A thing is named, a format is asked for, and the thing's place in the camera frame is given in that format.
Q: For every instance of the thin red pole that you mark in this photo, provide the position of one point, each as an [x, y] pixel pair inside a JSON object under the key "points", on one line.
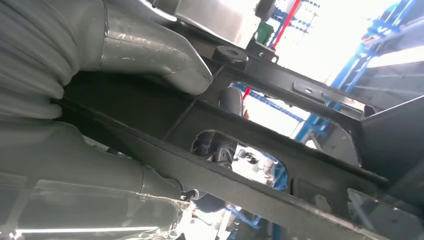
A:
{"points": [[287, 20]]}

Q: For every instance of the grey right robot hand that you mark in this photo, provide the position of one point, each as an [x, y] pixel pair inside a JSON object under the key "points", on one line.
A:
{"points": [[99, 185]]}

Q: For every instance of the blue steel shelf rack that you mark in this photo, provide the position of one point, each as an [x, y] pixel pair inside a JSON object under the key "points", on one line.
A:
{"points": [[354, 66]]}

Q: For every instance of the small green object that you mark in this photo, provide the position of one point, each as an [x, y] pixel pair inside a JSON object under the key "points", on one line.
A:
{"points": [[264, 33]]}

